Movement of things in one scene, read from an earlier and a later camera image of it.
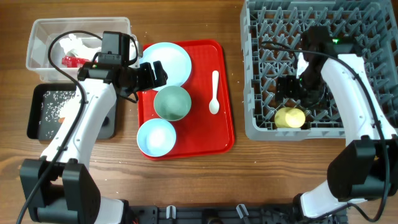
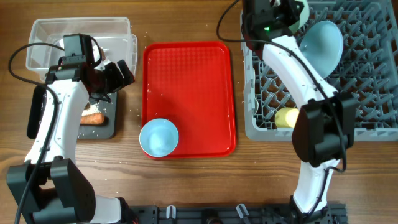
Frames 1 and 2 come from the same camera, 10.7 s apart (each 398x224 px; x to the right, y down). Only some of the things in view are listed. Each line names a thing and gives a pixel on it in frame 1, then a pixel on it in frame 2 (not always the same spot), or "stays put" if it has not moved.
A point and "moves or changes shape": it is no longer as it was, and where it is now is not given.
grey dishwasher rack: [272, 47] stays put
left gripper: [150, 83] to [117, 81]
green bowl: [172, 103] to [304, 15]
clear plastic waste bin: [69, 51] stays put
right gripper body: [313, 89] to [285, 13]
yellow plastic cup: [290, 117] stays put
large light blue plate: [175, 61] moves or changes shape
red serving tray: [207, 128] stays put
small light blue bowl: [156, 137] stays put
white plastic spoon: [214, 105] to [258, 105]
